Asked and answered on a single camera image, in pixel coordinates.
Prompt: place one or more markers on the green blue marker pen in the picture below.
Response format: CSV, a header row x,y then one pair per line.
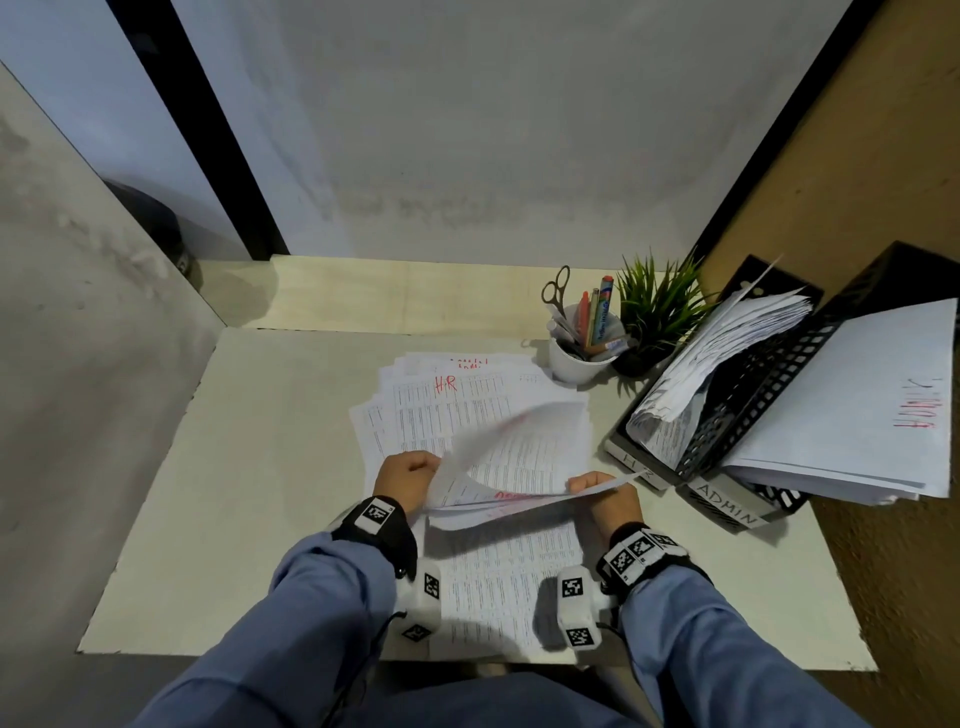
x,y
603,307

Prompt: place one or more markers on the person's left fingers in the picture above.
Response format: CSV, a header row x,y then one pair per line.
x,y
424,465

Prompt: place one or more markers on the printed paper sheet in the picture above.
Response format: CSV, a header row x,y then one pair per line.
x,y
517,450

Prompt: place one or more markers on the black mesh file holder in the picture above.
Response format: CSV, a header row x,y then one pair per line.
x,y
757,375
892,277

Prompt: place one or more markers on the person's left hand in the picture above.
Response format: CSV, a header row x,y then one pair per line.
x,y
401,484

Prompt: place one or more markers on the person's right fingers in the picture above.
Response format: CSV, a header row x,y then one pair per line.
x,y
589,481

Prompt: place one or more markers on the pile of printed papers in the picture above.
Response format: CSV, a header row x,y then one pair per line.
x,y
450,405

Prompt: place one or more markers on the person's blue trousers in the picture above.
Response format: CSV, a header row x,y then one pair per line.
x,y
495,701

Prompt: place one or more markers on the person's left forearm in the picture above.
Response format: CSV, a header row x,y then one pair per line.
x,y
300,622

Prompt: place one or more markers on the white pen cup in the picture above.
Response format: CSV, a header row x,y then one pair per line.
x,y
577,364

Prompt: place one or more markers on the white blue marker pen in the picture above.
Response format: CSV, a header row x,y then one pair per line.
x,y
609,346

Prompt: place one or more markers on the dark round object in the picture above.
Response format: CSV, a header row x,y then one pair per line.
x,y
154,221

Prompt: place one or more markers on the black vertical post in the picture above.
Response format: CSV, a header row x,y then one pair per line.
x,y
202,127

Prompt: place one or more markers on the person's right forearm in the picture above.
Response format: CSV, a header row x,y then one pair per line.
x,y
712,652

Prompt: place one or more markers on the green artificial plant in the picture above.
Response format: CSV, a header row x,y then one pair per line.
x,y
660,300

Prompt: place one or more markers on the black plant pot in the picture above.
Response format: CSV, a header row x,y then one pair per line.
x,y
637,361

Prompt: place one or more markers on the white wrist camera unit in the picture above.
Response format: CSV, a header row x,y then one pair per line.
x,y
577,607
421,600

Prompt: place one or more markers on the crumpled paper bundle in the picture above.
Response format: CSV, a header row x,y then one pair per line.
x,y
712,352

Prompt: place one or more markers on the thin grey pen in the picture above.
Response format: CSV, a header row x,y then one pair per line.
x,y
593,315

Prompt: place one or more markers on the black frame strip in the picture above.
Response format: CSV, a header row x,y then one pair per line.
x,y
787,127

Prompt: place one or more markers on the orange marker pen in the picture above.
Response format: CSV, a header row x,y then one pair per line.
x,y
583,315

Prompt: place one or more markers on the flat white paper stack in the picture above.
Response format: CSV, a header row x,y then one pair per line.
x,y
847,412

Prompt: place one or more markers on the person's right hand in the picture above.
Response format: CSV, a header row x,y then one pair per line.
x,y
616,506

